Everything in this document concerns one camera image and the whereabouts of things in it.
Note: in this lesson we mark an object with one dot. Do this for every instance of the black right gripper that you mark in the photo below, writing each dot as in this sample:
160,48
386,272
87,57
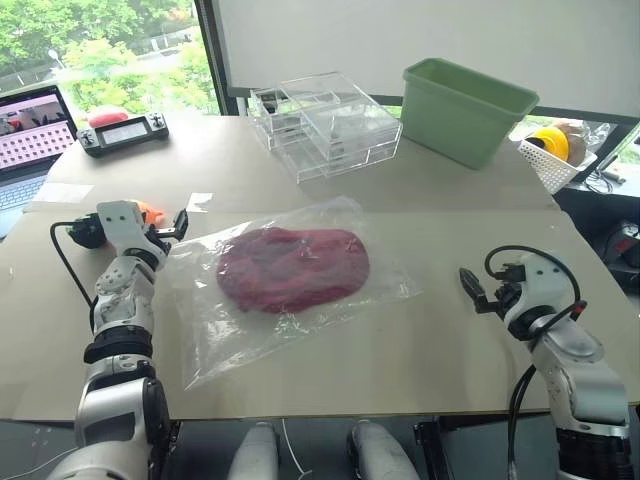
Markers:
500,297

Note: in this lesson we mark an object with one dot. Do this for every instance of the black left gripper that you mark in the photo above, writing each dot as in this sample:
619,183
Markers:
160,240

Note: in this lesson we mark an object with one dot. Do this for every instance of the dark red baseball cap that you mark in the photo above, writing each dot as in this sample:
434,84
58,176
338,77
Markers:
295,270

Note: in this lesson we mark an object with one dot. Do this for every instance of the clear plastic bag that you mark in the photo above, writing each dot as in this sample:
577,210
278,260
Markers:
225,340

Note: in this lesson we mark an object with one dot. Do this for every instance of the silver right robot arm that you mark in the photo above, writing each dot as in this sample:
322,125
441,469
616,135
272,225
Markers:
575,360

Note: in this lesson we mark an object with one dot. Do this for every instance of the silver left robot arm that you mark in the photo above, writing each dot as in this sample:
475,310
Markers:
117,325

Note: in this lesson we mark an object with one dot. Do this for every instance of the orange fish plush toy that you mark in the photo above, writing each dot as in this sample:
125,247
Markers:
152,212

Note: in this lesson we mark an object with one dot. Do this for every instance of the small white paper piece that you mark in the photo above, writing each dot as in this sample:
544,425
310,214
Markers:
200,201

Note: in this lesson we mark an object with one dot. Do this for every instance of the black handheld controller with screen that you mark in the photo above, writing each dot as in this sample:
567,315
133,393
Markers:
120,134

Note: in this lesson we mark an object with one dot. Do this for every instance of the red rounded object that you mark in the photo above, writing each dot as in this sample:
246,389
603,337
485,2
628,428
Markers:
106,119

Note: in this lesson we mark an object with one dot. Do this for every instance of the white perforated plastic basket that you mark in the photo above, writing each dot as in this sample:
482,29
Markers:
550,167

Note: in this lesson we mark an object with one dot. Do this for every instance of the black and red device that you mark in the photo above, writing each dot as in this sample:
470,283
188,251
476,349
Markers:
625,245

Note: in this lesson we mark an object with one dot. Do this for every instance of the yellow cap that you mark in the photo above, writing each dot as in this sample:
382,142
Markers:
552,142

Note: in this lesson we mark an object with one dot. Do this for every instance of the green plastic bin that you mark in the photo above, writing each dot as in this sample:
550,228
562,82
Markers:
450,120

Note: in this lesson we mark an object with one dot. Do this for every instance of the open laptop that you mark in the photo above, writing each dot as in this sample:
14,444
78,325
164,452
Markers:
30,135

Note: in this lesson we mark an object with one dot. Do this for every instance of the brown cap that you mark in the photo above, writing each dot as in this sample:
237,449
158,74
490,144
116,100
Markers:
577,142

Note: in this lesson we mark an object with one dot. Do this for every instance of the clear acrylic drawer organizer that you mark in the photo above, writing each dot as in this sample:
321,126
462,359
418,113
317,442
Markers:
340,130

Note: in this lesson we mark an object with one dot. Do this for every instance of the grey rounded shape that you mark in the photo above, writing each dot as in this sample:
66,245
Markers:
257,455
380,455

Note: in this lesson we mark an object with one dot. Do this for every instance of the white board panel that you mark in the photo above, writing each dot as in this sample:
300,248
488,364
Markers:
400,35

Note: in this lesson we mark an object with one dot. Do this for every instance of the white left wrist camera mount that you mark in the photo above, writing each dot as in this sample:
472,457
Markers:
120,220

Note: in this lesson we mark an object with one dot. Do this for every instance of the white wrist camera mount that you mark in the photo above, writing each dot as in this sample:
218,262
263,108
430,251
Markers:
120,220
542,275

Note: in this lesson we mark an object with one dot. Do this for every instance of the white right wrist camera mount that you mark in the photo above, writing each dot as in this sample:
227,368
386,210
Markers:
542,275

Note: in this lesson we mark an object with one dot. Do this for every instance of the dark window frame post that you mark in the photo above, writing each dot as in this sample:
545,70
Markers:
212,60

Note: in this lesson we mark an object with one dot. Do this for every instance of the black table frame bracket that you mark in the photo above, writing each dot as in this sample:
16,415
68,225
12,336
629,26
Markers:
427,450

